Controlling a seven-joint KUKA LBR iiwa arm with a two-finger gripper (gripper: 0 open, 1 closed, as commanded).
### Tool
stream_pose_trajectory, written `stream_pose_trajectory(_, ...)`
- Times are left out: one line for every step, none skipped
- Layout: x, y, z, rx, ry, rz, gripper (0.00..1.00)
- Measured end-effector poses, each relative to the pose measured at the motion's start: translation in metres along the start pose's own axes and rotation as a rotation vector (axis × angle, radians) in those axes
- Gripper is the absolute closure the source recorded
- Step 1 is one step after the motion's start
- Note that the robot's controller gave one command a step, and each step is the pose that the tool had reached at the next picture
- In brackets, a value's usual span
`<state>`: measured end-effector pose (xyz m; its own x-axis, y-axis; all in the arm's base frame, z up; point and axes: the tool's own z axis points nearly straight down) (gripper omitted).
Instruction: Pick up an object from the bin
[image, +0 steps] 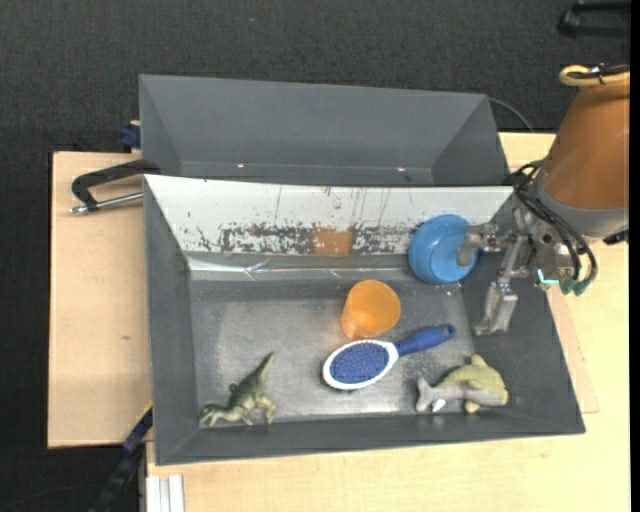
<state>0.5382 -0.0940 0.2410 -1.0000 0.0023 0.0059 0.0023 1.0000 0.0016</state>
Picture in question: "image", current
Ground orange plastic cup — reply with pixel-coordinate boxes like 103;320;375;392
340;278;403;341

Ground grey metal bin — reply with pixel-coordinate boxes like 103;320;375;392
137;73;587;466

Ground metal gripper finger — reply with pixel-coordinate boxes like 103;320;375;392
456;223;502;267
471;281;520;337

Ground grey and green toy shark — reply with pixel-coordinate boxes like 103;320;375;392
414;353;510;415

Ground green toy dinosaur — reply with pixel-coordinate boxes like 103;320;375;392
198;351;278;428

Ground blue and white hairbrush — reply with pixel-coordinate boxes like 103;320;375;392
321;323;457;392

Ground blue round disc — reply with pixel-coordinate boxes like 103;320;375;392
407;213;484;286

